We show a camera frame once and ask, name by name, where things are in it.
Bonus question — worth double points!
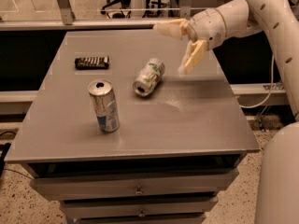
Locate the green white 7up can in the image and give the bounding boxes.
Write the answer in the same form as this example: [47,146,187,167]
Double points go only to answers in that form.
[133,58,165,97]

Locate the white cable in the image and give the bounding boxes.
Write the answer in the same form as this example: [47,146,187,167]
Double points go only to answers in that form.
[238,54,277,110]

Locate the grey metal railing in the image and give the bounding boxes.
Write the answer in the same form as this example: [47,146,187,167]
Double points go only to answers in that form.
[0,0,299,32]

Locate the top grey drawer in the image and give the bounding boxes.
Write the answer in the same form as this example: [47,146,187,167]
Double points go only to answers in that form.
[30,168,239,201]

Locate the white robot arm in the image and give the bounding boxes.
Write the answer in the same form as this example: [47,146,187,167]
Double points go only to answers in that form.
[153,0,299,224]

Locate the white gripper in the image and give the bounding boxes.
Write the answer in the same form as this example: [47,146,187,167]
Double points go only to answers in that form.
[153,8,226,75]

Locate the black cable on floor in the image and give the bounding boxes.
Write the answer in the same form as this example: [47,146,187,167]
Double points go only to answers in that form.
[0,131,34,180]

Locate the silver blue energy drink can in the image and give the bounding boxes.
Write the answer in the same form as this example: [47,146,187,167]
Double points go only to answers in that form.
[88,79,120,133]

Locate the dark snack bar wrapper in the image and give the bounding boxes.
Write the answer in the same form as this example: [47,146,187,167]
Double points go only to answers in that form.
[75,56,109,70]

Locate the grey drawer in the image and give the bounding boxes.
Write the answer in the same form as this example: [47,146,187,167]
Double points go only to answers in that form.
[30,168,239,201]
[61,196,218,218]

